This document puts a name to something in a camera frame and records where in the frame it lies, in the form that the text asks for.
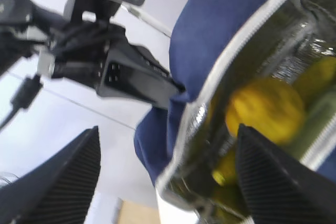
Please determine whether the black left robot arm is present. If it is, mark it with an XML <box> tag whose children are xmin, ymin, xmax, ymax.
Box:
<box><xmin>1</xmin><ymin>0</ymin><xmax>184</xmax><ymax>109</ymax></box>

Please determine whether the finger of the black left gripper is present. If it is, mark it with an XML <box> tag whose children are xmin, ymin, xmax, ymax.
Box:
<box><xmin>98</xmin><ymin>61</ymin><xmax>179</xmax><ymax>109</ymax></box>
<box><xmin>123</xmin><ymin>43</ymin><xmax>184</xmax><ymax>90</ymax></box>

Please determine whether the yellow pear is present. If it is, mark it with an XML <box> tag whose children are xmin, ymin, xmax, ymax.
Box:
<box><xmin>225</xmin><ymin>77</ymin><xmax>306</xmax><ymax>145</ymax></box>

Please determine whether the green lidded glass container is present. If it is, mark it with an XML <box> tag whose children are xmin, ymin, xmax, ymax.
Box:
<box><xmin>285</xmin><ymin>85</ymin><xmax>335</xmax><ymax>159</ymax></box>

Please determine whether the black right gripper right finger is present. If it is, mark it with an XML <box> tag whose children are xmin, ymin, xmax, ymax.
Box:
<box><xmin>235</xmin><ymin>124</ymin><xmax>335</xmax><ymax>223</ymax></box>

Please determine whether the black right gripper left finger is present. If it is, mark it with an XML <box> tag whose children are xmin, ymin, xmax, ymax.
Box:
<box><xmin>1</xmin><ymin>126</ymin><xmax>101</xmax><ymax>223</ymax></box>

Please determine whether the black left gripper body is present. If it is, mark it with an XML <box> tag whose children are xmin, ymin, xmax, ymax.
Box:
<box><xmin>37</xmin><ymin>22</ymin><xmax>126</xmax><ymax>95</ymax></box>

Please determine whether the navy blue lunch bag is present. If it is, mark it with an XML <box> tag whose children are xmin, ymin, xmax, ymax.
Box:
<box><xmin>134</xmin><ymin>0</ymin><xmax>335</xmax><ymax>223</ymax></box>

